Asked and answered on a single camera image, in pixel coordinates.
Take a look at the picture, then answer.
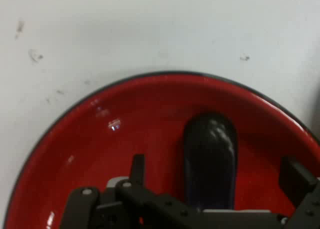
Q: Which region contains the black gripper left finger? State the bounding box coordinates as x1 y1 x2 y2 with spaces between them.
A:
62 153 191 229

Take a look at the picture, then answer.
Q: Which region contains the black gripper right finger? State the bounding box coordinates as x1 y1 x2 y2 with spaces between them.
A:
278 155 320 229

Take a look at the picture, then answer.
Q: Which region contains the red plate with black rim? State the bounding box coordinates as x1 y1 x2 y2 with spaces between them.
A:
2 70 320 229

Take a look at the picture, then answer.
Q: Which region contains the dark eggplant toy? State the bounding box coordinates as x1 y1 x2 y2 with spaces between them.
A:
183 112 238 211

